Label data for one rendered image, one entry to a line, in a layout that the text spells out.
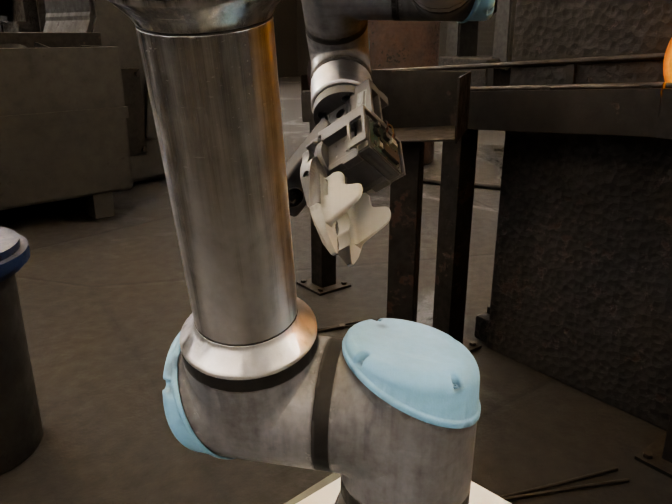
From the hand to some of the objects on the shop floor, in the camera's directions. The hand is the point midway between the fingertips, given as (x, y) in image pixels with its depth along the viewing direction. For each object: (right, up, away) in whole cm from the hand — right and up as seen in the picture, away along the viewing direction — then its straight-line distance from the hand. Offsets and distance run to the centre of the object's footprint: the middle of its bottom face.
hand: (335, 251), depth 63 cm
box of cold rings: (-159, +18, +231) cm, 281 cm away
